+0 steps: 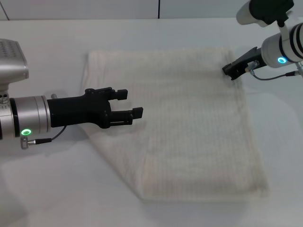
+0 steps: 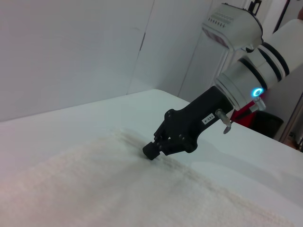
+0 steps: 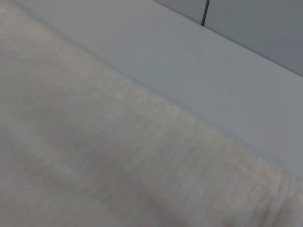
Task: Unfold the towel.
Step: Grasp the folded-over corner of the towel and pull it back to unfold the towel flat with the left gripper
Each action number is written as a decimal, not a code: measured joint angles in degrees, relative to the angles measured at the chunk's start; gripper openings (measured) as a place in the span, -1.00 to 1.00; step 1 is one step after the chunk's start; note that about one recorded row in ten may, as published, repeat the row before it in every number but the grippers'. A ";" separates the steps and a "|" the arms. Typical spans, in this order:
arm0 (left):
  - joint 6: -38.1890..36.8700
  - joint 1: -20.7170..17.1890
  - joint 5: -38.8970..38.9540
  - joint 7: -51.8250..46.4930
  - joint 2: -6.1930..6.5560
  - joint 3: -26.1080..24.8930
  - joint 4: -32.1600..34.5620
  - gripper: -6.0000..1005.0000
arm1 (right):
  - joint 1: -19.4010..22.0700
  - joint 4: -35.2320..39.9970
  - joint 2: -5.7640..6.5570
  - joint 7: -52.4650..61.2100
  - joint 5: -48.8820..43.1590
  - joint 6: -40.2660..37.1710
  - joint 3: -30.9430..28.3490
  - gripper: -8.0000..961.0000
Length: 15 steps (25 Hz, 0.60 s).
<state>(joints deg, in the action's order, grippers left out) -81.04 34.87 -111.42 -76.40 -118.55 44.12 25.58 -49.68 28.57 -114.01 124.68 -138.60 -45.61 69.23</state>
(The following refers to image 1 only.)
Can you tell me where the grey right gripper cable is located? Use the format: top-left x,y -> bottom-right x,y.
246,61 -> 303,81

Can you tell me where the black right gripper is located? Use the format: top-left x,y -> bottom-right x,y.
222,46 -> 266,80

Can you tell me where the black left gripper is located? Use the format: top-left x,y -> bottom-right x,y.
46,87 -> 144,130

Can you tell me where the cream white ribbed towel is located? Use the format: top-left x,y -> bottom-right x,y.
79,46 -> 269,204

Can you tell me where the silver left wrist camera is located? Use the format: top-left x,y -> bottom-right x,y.
0,39 -> 30,95

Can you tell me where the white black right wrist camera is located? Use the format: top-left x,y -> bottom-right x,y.
236,0 -> 294,27

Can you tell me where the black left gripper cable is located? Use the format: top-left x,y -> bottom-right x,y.
20,125 -> 67,150

